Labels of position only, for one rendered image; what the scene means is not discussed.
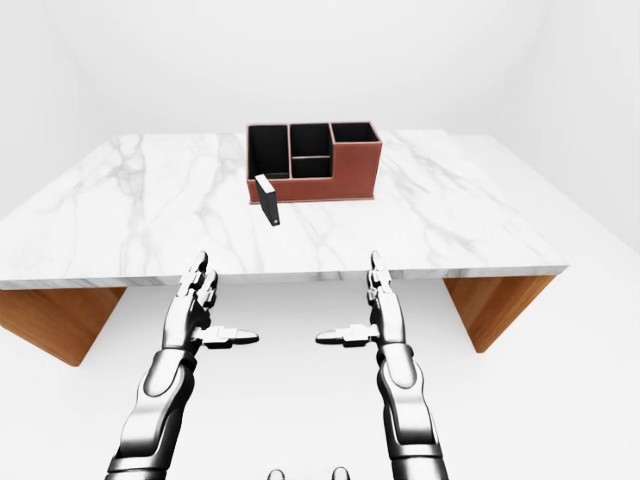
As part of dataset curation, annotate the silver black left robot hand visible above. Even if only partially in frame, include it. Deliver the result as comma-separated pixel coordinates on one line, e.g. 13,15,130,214
158,250,260,355

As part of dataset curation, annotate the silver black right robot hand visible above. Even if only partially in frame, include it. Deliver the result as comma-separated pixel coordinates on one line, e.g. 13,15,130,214
315,250,406,351

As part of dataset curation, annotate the black book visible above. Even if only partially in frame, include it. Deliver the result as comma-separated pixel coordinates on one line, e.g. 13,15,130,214
254,173,282,228

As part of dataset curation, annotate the red-brown desk caddy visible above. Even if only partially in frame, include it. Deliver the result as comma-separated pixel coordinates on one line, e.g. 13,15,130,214
245,120,384,206

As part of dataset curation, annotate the wooden table leg panel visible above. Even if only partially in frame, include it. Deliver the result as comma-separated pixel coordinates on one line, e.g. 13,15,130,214
0,286,128,368
442,274,558,355

